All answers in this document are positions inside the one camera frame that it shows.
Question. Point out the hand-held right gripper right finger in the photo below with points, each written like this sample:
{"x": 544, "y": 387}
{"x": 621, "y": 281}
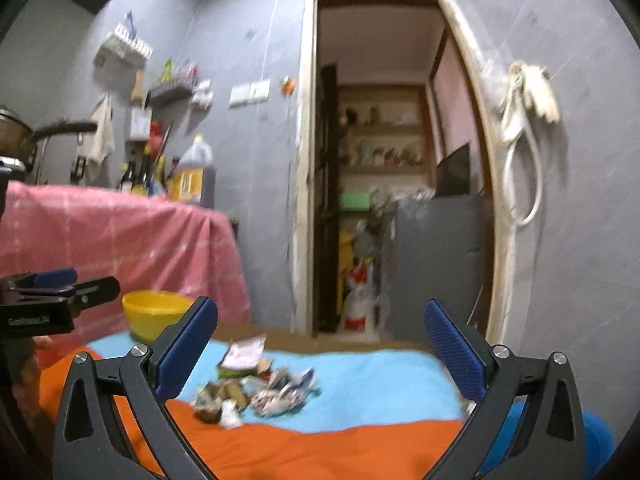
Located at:
{"x": 452, "y": 355}

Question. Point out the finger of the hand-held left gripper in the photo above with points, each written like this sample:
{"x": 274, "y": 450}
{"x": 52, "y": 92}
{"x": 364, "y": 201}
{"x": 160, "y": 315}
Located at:
{"x": 52, "y": 277}
{"x": 95, "y": 292}

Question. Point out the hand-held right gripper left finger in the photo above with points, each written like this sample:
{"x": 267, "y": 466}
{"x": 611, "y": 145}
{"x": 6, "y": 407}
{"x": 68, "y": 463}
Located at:
{"x": 186, "y": 345}

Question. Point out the pink white wrapper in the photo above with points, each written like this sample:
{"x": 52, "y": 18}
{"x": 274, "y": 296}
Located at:
{"x": 285, "y": 395}

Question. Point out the blue plastic basin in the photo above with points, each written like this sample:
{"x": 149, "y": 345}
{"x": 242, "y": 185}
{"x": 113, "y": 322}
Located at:
{"x": 595, "y": 440}

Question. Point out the yellow plastic bowl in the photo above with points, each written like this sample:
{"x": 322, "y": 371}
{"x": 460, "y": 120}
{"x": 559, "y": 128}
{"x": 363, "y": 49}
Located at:
{"x": 150, "y": 317}

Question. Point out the pink checked cloth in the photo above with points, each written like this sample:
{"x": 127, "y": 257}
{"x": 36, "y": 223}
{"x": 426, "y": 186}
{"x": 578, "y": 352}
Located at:
{"x": 125, "y": 240}

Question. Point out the light blue towel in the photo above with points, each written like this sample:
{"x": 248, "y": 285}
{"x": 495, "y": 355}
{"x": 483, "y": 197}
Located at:
{"x": 375, "y": 385}

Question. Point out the crumpled white tissue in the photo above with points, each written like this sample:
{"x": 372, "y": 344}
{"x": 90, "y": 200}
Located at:
{"x": 230, "y": 416}

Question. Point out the grey cabinet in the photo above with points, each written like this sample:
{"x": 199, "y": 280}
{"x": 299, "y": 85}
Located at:
{"x": 440, "y": 265}

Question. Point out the white and red sack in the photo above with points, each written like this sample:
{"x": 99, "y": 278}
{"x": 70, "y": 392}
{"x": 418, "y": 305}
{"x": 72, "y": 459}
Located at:
{"x": 359, "y": 305}

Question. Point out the dark sauce bottles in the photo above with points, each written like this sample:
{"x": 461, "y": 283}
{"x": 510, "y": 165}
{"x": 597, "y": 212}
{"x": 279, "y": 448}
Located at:
{"x": 132, "y": 177}

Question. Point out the brown table cover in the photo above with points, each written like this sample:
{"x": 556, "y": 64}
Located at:
{"x": 325, "y": 342}

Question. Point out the yellow bag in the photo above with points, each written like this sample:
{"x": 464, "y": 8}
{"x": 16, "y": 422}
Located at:
{"x": 346, "y": 265}

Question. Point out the dark cooking pot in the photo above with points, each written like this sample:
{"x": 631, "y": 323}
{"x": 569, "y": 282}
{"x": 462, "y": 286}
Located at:
{"x": 15, "y": 135}

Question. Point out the large cooking oil bottle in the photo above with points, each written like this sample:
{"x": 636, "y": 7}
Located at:
{"x": 192, "y": 175}

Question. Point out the hanging beige towel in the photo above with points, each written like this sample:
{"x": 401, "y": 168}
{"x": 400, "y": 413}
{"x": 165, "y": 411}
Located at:
{"x": 102, "y": 132}

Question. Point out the orange cloth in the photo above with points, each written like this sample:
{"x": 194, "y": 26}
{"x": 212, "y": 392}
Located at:
{"x": 300, "y": 455}

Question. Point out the green box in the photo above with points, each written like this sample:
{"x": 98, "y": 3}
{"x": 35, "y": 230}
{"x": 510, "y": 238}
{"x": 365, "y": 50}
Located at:
{"x": 355, "y": 202}

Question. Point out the black monitor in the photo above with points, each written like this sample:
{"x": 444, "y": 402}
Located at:
{"x": 454, "y": 172}

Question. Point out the dark wooden door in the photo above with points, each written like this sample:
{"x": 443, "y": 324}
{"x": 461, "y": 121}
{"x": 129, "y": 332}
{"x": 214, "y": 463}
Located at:
{"x": 327, "y": 210}

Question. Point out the wooden spatula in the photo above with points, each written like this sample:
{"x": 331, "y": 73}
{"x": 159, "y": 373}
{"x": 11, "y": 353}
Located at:
{"x": 137, "y": 87}

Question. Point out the metal spice rack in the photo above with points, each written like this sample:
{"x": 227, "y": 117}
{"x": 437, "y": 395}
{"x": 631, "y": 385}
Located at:
{"x": 175, "y": 87}

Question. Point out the wooden shelving unit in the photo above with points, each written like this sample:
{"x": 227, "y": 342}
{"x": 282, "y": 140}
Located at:
{"x": 385, "y": 130}

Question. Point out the cream door frame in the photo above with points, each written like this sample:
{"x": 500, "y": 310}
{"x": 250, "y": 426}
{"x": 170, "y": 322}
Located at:
{"x": 500, "y": 240}

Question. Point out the white wall box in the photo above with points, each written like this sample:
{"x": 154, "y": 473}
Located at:
{"x": 139, "y": 125}

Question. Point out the white wall shelf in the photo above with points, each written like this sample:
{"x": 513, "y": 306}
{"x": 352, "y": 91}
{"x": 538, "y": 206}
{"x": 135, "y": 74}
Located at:
{"x": 122, "y": 45}

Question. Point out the white wall socket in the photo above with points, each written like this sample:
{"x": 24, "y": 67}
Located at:
{"x": 239, "y": 96}
{"x": 260, "y": 91}

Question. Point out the orange wall hook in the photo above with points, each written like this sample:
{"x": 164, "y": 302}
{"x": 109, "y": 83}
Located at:
{"x": 286, "y": 85}

